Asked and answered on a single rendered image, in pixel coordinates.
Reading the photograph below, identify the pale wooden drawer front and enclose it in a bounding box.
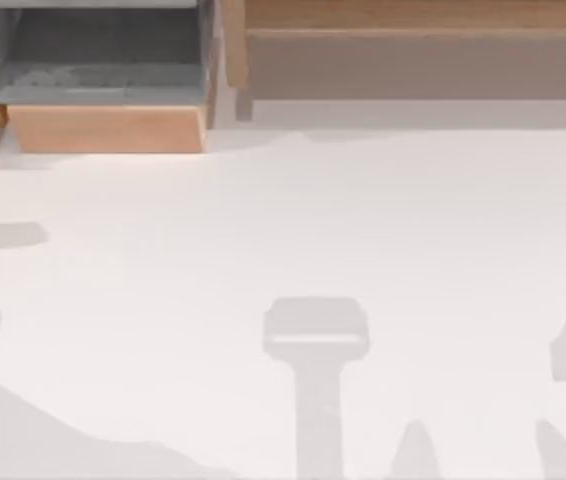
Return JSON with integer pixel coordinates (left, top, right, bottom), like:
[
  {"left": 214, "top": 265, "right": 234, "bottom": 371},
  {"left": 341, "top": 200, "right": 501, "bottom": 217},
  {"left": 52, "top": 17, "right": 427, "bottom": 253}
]
[{"left": 6, "top": 104, "right": 205, "bottom": 154}]

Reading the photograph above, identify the wooden open shelf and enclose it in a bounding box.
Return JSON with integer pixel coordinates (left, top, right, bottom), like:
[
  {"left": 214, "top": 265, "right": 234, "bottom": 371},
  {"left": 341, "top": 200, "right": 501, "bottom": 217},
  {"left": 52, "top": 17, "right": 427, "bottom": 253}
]
[{"left": 222, "top": 0, "right": 566, "bottom": 122}]

